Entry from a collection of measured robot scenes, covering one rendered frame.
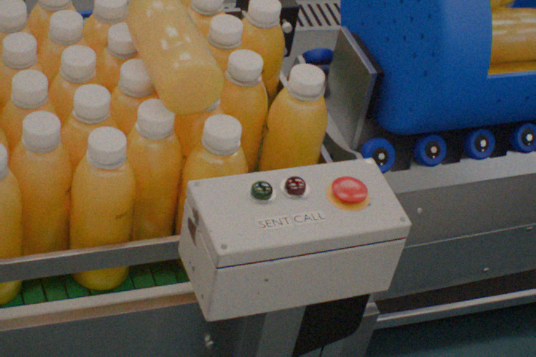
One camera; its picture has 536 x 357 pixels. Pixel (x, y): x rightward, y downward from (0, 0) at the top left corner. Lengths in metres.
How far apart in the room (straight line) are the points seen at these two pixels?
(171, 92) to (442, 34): 0.32
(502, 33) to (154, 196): 0.47
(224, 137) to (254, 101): 0.13
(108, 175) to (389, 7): 0.44
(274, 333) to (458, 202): 0.39
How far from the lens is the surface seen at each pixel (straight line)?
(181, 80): 1.08
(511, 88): 1.30
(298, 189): 1.03
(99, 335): 1.20
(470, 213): 1.45
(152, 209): 1.17
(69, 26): 1.23
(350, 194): 1.04
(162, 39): 1.11
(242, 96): 1.21
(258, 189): 1.02
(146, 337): 1.22
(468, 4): 1.23
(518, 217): 1.50
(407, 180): 1.36
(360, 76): 1.33
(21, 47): 1.19
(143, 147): 1.12
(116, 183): 1.08
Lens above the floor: 1.80
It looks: 40 degrees down
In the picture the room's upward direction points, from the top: 12 degrees clockwise
